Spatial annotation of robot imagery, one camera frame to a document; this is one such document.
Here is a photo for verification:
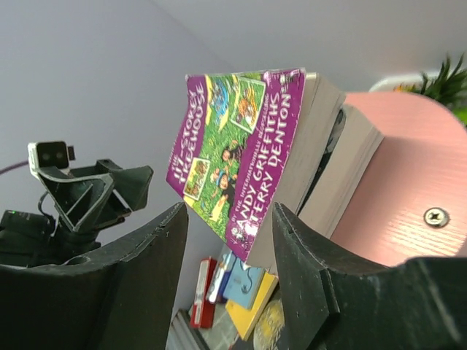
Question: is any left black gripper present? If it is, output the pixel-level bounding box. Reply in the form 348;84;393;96
1;159;153;268

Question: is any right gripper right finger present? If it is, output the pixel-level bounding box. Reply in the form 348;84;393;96
272;203;466;349

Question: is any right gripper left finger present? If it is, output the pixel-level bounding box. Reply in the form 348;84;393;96
1;203;189;349

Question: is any purple 117-Storey Treehouse book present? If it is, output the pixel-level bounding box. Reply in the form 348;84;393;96
166;68;345;274

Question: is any Little Women book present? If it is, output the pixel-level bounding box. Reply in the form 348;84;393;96
298;104;384;238

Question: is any black Moon and Sixpence book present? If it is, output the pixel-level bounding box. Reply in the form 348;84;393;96
230;298;290;350

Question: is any small red box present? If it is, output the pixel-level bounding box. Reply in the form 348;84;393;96
190;257;217;329

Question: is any yellow book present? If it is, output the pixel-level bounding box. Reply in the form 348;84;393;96
225;273;278;341

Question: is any light blue book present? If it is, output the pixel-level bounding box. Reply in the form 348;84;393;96
223;258;265;310

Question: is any small blue white box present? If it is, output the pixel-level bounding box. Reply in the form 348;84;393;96
206;251;236;304

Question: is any pink three-tier shelf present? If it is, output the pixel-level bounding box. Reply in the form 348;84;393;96
332;92;466;265

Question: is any green plant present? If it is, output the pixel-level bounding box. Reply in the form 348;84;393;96
393;52;466;127

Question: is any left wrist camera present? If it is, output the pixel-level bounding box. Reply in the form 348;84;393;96
27;141;76;179

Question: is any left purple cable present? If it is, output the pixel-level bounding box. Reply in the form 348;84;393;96
0;160;30;176

